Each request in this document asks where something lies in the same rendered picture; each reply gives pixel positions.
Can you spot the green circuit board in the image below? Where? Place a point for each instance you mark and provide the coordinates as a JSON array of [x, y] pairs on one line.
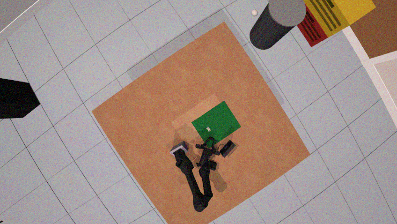
[[217, 123]]

